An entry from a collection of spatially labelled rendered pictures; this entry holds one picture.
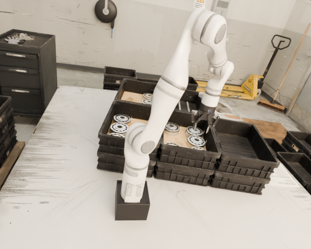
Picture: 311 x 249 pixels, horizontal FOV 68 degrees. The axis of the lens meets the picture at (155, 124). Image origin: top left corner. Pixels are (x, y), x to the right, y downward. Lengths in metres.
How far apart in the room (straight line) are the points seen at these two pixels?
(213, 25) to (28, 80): 2.20
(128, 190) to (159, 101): 0.39
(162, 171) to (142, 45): 3.53
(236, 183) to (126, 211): 0.61
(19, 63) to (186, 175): 1.98
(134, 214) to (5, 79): 2.08
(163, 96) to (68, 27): 3.87
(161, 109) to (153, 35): 3.79
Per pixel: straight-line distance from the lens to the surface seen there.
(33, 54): 2.56
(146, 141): 0.77
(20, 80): 2.70
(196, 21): 0.74
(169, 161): 1.17
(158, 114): 0.75
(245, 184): 1.33
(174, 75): 0.73
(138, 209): 1.01
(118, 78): 2.87
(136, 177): 0.89
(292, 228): 1.36
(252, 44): 5.17
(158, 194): 1.18
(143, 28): 4.46
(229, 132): 1.56
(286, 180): 1.64
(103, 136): 1.10
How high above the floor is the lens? 1.55
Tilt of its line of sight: 30 degrees down
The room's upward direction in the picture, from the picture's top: 11 degrees clockwise
